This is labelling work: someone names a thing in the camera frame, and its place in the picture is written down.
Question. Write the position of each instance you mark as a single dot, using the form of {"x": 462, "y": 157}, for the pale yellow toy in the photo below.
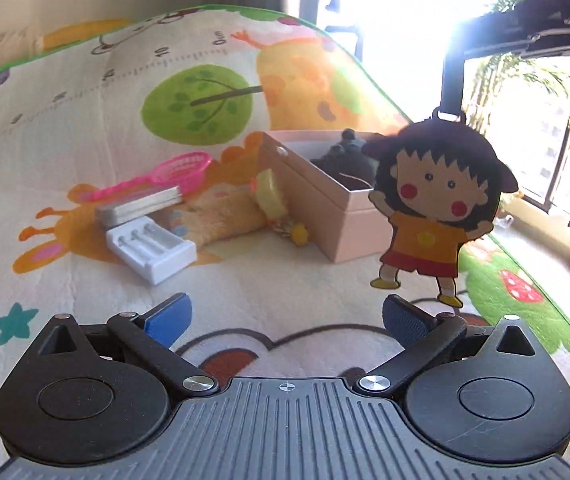
{"x": 271, "y": 195}

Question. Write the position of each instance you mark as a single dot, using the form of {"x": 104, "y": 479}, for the silver metal tin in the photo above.
{"x": 135, "y": 205}

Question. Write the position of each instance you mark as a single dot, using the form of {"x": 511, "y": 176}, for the printed play mat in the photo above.
{"x": 90, "y": 135}

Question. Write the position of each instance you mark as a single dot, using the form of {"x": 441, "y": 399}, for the pink cardboard box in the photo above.
{"x": 310, "y": 210}

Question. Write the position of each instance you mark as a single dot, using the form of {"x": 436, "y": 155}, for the tan plush toy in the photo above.
{"x": 225, "y": 215}

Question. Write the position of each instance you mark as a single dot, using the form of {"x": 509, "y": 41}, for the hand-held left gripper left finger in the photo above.
{"x": 167, "y": 320}

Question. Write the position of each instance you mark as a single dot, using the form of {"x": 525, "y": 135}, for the pink plastic basket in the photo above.
{"x": 180, "y": 167}

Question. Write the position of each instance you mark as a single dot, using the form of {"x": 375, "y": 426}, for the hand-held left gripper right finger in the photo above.
{"x": 407, "y": 322}

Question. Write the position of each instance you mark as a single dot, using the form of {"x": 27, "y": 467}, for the white battery holder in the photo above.
{"x": 150, "y": 255}

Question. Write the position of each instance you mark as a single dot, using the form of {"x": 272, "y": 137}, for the black plush toy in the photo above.
{"x": 345, "y": 160}

